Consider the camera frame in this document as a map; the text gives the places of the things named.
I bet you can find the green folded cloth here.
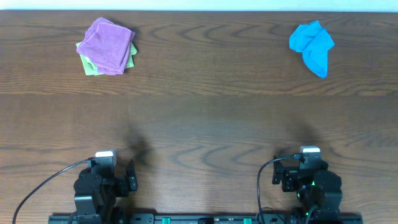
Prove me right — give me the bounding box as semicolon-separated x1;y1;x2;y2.
80;44;138;76

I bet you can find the black camera cable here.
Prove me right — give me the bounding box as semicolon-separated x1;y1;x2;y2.
256;154;300;224
12;159;91;224

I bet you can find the black left camera cable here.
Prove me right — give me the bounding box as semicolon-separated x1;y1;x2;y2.
12;159;91;224

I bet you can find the blue microfiber cloth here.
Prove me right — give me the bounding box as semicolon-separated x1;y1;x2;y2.
289;21;335;78

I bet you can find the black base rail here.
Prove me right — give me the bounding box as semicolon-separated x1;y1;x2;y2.
47;213;363;224

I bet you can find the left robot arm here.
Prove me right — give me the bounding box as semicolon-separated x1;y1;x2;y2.
73;157;138;223

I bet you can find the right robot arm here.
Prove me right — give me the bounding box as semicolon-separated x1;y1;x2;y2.
272;153;343;223

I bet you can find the black right camera cable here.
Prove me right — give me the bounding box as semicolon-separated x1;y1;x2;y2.
256;154;300;224

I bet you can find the purple folded cloth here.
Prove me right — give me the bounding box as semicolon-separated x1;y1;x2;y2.
76;17;135;75

